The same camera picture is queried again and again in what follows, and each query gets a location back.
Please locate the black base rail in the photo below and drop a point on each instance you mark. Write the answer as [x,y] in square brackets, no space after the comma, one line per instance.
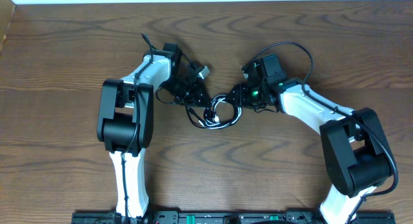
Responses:
[175,217]

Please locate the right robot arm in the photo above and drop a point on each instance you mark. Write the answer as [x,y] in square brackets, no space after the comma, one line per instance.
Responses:
[357,156]

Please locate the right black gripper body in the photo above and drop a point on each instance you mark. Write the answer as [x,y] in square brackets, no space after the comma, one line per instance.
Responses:
[252,95]

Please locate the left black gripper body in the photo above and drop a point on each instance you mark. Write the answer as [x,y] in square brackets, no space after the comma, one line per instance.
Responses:
[188,93]

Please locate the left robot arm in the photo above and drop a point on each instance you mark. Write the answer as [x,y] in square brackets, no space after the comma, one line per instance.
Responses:
[125,121]

